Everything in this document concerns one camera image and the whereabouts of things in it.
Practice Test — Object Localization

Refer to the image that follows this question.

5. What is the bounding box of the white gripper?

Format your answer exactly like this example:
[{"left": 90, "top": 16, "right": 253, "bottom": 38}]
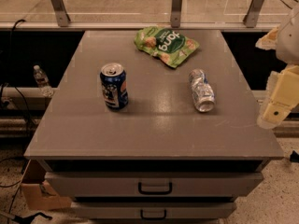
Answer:
[{"left": 255, "top": 4, "right": 299, "bottom": 129}]

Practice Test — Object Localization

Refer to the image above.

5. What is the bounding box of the silver redbull can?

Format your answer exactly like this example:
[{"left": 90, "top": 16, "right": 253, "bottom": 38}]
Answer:
[{"left": 189, "top": 69, "right": 215, "bottom": 113}]

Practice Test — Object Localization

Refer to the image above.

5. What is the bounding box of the blue pepsi can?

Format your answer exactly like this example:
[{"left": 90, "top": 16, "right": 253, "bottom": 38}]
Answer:
[{"left": 100, "top": 63, "right": 128, "bottom": 110}]

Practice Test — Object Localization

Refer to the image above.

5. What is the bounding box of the small black floor object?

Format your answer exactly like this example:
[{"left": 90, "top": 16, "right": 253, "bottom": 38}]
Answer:
[{"left": 290, "top": 151, "right": 299, "bottom": 163}]

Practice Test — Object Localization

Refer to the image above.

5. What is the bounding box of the green chip bag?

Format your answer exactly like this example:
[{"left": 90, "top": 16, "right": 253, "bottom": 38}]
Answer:
[{"left": 134, "top": 26, "right": 199, "bottom": 68}]

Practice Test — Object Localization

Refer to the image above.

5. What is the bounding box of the grey drawer cabinet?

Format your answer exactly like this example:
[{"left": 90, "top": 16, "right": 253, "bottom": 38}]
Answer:
[{"left": 25, "top": 30, "right": 283, "bottom": 224}]

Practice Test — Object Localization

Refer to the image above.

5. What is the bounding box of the clear plastic water bottle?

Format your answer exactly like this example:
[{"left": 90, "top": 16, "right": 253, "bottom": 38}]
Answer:
[{"left": 34, "top": 64, "right": 54, "bottom": 97}]

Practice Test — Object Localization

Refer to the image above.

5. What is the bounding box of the lower grey drawer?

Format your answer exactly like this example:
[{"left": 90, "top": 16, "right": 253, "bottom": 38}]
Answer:
[{"left": 71, "top": 203, "right": 236, "bottom": 220}]

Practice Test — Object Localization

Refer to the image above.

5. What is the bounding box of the grey drawer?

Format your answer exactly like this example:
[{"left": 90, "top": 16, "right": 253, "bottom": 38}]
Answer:
[
  {"left": 45, "top": 172, "right": 263, "bottom": 197},
  {"left": 71, "top": 203, "right": 236, "bottom": 220}
]

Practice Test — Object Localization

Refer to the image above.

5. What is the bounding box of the upper grey drawer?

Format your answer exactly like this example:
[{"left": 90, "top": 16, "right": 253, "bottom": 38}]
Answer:
[{"left": 45, "top": 172, "right": 263, "bottom": 197}]

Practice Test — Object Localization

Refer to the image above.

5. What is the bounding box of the cardboard box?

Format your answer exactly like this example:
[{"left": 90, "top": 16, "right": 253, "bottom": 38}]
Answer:
[{"left": 21, "top": 161, "right": 71, "bottom": 211}]

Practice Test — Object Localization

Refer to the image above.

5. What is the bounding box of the black tripod leg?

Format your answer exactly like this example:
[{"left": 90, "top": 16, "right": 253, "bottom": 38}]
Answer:
[{"left": 0, "top": 211, "right": 52, "bottom": 224}]

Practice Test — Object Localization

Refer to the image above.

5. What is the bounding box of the right metal bracket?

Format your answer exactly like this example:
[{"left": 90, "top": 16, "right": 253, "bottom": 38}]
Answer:
[{"left": 243, "top": 0, "right": 265, "bottom": 28}]

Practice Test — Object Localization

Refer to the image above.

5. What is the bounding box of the metal bracket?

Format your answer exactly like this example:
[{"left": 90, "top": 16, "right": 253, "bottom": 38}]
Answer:
[
  {"left": 50, "top": 0, "right": 70, "bottom": 27},
  {"left": 243, "top": 0, "right": 265, "bottom": 28},
  {"left": 170, "top": 0, "right": 182, "bottom": 28}
]

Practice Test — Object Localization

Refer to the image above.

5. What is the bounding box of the middle metal bracket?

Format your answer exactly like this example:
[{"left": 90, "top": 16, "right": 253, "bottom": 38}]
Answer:
[{"left": 170, "top": 0, "right": 182, "bottom": 28}]

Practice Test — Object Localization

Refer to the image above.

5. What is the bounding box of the black upper drawer handle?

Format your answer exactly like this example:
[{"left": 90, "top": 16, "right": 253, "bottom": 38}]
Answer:
[{"left": 137, "top": 182, "right": 173, "bottom": 195}]

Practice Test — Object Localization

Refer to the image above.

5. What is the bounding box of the black drawer handle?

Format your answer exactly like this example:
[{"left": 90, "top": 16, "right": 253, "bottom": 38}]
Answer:
[
  {"left": 140, "top": 210, "right": 167, "bottom": 220},
  {"left": 137, "top": 182, "right": 173, "bottom": 195}
]

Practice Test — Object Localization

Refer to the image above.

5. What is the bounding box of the black lower drawer handle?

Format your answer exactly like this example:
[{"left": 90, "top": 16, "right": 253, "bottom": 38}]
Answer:
[{"left": 140, "top": 210, "right": 167, "bottom": 220}]

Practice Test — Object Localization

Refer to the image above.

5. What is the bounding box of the left metal bracket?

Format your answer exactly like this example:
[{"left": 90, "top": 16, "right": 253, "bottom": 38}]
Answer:
[{"left": 50, "top": 0, "right": 70, "bottom": 27}]

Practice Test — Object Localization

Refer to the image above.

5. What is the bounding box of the black cable left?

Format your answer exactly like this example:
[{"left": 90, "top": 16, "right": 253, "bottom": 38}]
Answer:
[{"left": 0, "top": 18, "right": 38, "bottom": 135}]

